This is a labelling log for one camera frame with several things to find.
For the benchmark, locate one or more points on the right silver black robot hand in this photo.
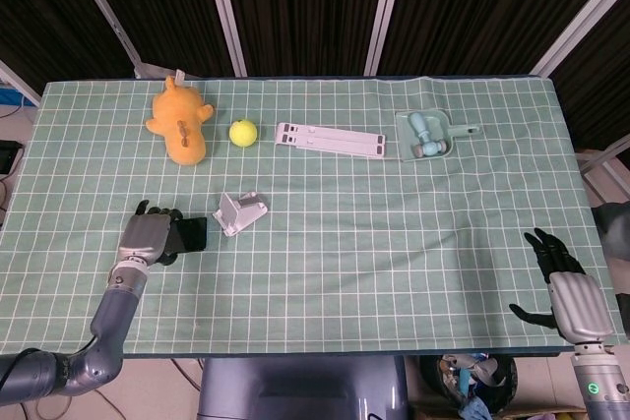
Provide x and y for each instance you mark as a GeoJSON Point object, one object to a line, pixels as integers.
{"type": "Point", "coordinates": [578, 302]}

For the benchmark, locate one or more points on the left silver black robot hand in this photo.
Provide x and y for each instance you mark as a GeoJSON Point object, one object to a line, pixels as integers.
{"type": "Point", "coordinates": [145, 238]}

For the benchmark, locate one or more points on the black smartphone with blue case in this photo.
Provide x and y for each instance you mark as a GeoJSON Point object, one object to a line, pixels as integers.
{"type": "Point", "coordinates": [194, 234]}

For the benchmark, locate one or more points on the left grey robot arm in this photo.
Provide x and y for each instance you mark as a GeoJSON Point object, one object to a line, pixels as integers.
{"type": "Point", "coordinates": [113, 312]}

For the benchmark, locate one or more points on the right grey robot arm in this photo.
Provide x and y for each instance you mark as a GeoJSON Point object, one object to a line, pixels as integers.
{"type": "Point", "coordinates": [598, 385]}

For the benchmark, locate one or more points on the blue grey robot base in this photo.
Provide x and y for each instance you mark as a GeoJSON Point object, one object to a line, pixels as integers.
{"type": "Point", "coordinates": [300, 388]}

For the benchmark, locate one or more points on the white folding phone stand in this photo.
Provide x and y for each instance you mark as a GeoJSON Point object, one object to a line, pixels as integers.
{"type": "Point", "coordinates": [243, 216]}

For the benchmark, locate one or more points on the white folded laptop stand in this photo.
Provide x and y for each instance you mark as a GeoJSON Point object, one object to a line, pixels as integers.
{"type": "Point", "coordinates": [334, 140]}

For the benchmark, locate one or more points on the orange plush toy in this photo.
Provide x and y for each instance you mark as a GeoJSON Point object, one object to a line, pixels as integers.
{"type": "Point", "coordinates": [182, 120]}

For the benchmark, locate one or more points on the black bin with clutter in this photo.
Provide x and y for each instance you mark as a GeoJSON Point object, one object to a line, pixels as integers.
{"type": "Point", "coordinates": [467, 380]}

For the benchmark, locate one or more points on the yellow tennis ball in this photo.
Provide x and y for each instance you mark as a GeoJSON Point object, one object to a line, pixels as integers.
{"type": "Point", "coordinates": [243, 133]}

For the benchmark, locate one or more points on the black box device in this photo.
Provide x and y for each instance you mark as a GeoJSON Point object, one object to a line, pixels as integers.
{"type": "Point", "coordinates": [10, 157]}

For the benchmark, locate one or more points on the green checkered tablecloth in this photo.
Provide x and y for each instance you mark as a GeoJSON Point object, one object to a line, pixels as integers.
{"type": "Point", "coordinates": [344, 267]}

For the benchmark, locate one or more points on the light blue toy hammer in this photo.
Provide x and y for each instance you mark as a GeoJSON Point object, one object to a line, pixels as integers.
{"type": "Point", "coordinates": [427, 144]}

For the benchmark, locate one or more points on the green plastic dustpan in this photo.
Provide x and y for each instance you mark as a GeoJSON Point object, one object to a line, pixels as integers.
{"type": "Point", "coordinates": [433, 122]}

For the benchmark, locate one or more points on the white metal frame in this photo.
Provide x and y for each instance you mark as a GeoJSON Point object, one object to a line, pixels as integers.
{"type": "Point", "coordinates": [603, 154]}

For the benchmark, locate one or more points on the white partition frame post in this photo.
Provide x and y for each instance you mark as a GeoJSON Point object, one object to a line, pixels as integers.
{"type": "Point", "coordinates": [581, 17]}
{"type": "Point", "coordinates": [106, 12]}
{"type": "Point", "coordinates": [225, 12]}
{"type": "Point", "coordinates": [19, 83]}
{"type": "Point", "coordinates": [385, 12]}

